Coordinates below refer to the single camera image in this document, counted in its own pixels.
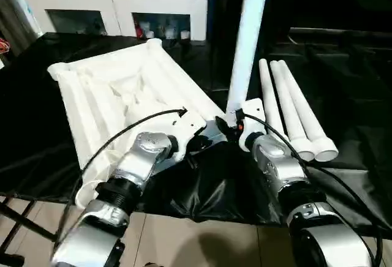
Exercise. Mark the white plastic table leg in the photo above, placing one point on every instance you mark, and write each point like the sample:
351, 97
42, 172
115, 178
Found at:
301, 101
269, 95
288, 101
248, 49

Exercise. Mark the white cabinet with glass doors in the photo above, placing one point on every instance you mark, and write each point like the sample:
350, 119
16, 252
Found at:
116, 3

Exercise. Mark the black plastic mat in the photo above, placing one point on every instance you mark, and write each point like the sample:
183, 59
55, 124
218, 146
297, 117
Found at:
30, 111

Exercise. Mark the red and white object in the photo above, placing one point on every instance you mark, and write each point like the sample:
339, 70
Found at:
3, 46

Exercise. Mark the grey curtain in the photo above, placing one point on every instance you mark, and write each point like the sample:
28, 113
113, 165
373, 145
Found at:
15, 6

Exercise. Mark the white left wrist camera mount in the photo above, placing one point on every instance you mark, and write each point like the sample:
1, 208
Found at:
186, 126

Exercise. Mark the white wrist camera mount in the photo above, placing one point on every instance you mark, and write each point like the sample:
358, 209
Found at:
186, 126
252, 111

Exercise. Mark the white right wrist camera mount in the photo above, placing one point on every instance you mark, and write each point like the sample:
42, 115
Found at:
252, 111

